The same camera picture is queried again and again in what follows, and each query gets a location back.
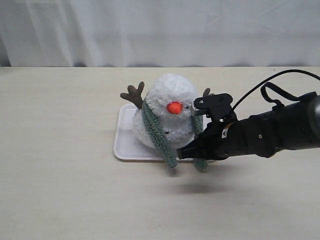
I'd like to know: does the white backdrop curtain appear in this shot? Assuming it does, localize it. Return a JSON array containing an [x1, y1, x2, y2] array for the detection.
[[0, 0, 320, 67]]

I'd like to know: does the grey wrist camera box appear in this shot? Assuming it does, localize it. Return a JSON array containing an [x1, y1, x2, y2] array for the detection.
[[191, 93, 233, 121]]

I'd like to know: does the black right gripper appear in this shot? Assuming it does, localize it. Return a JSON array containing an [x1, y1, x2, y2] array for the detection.
[[176, 121, 240, 161]]

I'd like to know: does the white plush snowman toy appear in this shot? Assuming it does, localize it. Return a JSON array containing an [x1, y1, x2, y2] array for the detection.
[[120, 73, 213, 151]]

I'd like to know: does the white plastic tray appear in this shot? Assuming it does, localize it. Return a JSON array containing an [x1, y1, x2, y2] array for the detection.
[[112, 103, 216, 164]]

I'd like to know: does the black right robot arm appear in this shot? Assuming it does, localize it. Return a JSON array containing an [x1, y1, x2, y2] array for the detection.
[[177, 92, 320, 161]]

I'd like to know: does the green fluffy scarf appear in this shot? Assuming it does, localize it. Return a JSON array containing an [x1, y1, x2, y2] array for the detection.
[[141, 100, 208, 171]]

